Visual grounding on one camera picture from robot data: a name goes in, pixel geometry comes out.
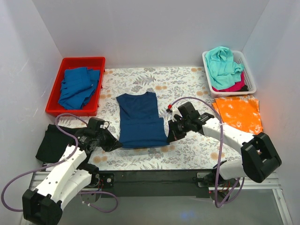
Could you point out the aluminium mounting rail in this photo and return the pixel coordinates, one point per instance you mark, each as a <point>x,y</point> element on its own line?
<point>271,183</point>

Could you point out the magenta shirt in basket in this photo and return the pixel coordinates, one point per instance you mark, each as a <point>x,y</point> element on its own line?
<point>237,86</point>

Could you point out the white plastic basket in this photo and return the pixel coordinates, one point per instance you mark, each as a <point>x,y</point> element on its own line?
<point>239,58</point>

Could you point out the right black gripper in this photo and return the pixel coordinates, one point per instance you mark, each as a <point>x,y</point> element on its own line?
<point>176,128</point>

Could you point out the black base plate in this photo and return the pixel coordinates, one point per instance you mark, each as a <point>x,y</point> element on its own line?
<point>155,183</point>

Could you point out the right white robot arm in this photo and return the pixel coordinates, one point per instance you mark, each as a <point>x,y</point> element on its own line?
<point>259,157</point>

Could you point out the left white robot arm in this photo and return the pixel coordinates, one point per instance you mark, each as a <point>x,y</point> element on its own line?
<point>45,204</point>

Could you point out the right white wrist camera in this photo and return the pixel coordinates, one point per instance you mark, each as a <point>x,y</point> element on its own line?
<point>174,112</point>

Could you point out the teal t shirt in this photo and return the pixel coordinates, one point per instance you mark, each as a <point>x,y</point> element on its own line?
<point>224,72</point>

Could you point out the black folded shirt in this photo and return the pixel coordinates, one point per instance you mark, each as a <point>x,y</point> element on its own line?
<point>56,145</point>

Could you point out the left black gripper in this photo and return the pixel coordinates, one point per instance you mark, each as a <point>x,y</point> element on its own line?
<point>107,139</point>

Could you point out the red plastic bin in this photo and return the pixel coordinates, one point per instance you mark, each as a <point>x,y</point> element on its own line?
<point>54,108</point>

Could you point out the dark blue t shirt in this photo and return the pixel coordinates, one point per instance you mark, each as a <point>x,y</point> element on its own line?
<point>140,123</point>

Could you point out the orange tie-dye folded shirt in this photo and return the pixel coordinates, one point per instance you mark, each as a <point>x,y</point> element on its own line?
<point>240,112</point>

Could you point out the blue shirt in red bin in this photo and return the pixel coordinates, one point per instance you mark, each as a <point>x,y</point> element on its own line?
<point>77,87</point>

